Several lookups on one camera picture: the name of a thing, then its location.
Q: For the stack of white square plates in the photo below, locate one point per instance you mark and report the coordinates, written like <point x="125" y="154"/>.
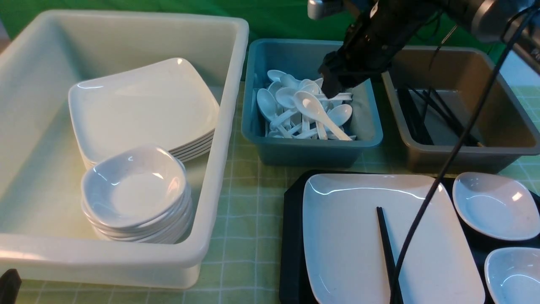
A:
<point x="166" y="103"/>

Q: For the black serving tray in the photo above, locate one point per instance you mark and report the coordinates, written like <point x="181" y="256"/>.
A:
<point x="294" y="287"/>

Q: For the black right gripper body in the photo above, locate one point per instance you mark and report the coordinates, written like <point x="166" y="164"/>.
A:
<point x="372" y="41"/>

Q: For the stack of white bowls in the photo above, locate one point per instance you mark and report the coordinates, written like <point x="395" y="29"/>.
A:
<point x="140" y="196"/>

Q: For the large white plastic tub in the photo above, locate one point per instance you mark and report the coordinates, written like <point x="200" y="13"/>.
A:
<point x="44" y="234"/>

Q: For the pile of white spoons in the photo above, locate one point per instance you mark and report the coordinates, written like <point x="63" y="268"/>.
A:
<point x="284" y="120"/>

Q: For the brown plastic bin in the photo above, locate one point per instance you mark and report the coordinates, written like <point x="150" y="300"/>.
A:
<point x="503" y="131"/>

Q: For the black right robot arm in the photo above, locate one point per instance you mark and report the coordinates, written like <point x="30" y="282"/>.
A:
<point x="488" y="21"/>

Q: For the black chopsticks in bin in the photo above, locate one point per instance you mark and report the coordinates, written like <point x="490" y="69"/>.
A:
<point x="429" y="118"/>

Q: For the teal plastic bin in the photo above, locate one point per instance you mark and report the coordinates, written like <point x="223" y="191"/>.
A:
<point x="302" y="58"/>

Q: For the green backdrop cloth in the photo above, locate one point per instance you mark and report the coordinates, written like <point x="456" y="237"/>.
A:
<point x="266" y="18"/>

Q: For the white bowl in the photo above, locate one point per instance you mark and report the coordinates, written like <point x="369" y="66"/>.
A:
<point x="496" y="206"/>
<point x="513" y="275"/>

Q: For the black chopstick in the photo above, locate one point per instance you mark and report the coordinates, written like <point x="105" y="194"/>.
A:
<point x="388" y="257"/>

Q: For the white soup spoon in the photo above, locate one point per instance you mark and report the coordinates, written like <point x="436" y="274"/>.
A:
<point x="311" y="107"/>

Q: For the black object bottom left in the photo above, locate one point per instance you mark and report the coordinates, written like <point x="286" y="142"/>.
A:
<point x="10" y="283"/>

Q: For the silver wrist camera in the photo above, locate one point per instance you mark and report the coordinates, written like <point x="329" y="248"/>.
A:
<point x="320" y="9"/>

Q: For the white square rice plate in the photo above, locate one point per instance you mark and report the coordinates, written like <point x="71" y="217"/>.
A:
<point x="343" y="250"/>

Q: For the green checkered tablecloth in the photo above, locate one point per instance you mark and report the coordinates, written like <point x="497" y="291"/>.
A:
<point x="242" y="263"/>

